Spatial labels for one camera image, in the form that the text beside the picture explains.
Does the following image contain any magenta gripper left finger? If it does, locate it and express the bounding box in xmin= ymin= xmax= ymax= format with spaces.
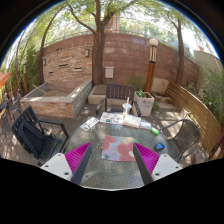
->
xmin=39 ymin=142 xmax=93 ymax=186

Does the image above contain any white electrical box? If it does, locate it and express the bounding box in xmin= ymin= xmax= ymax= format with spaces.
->
xmin=105 ymin=67 xmax=114 ymax=79

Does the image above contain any central tree trunk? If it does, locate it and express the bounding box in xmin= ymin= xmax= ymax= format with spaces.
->
xmin=67 ymin=0 xmax=116 ymax=85

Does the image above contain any open white book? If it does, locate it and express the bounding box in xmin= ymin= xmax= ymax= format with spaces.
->
xmin=123 ymin=115 xmax=141 ymax=128

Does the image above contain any blue black computer mouse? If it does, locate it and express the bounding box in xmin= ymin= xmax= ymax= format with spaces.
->
xmin=155 ymin=143 xmax=165 ymax=151

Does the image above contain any dark wooden chair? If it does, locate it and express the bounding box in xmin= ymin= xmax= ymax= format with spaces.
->
xmin=96 ymin=83 xmax=142 ymax=116

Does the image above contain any black left patio chair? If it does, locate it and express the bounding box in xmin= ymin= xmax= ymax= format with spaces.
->
xmin=11 ymin=106 xmax=69 ymax=165

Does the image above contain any green marker pen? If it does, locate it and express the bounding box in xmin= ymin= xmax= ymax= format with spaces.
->
xmin=150 ymin=128 xmax=160 ymax=135

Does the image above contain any round glass patio table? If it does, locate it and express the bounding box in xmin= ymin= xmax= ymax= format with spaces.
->
xmin=66 ymin=122 xmax=169 ymax=189

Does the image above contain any black white printed sheet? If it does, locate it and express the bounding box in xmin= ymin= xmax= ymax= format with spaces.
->
xmin=81 ymin=117 xmax=99 ymax=131

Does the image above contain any colourful illustrated booklet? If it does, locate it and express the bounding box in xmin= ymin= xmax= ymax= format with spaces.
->
xmin=100 ymin=112 xmax=123 ymax=125

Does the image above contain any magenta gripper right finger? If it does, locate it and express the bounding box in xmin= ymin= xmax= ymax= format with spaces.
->
xmin=132 ymin=142 xmax=184 ymax=186

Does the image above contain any colourful floral mouse pad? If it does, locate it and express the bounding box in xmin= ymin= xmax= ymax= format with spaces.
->
xmin=101 ymin=135 xmax=136 ymax=162

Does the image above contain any plastic cup with straw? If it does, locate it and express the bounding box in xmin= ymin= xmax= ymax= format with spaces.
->
xmin=122 ymin=101 xmax=132 ymax=116

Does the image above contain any stone raised planter bed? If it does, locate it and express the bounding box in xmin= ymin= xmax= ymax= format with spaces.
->
xmin=21 ymin=80 xmax=92 ymax=118

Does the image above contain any curved wooden fence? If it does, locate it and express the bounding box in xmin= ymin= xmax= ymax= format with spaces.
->
xmin=167 ymin=81 xmax=223 ymax=160

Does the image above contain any metal mesh right chair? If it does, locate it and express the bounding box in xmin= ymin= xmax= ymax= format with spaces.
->
xmin=159 ymin=119 xmax=200 ymax=162

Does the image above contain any white square planter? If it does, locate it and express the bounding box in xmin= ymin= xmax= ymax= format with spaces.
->
xmin=135 ymin=91 xmax=154 ymax=116

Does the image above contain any small white booklet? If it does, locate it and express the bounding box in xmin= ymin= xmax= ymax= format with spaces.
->
xmin=140 ymin=121 xmax=152 ymax=129

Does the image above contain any wooden lamp post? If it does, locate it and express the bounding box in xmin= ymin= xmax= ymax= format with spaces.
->
xmin=144 ymin=38 xmax=158 ymax=92

